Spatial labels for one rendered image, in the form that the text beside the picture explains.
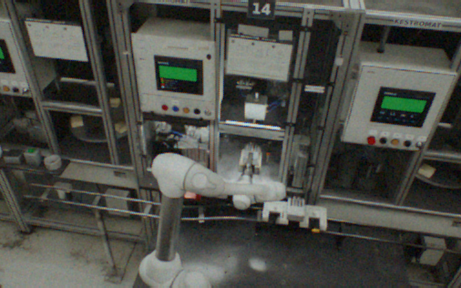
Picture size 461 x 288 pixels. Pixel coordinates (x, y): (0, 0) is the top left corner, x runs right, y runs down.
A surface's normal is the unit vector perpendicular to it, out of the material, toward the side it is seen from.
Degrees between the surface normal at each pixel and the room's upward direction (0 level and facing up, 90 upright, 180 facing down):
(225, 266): 0
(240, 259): 0
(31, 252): 0
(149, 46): 90
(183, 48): 90
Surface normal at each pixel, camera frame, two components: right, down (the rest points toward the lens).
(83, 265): 0.03, -0.78
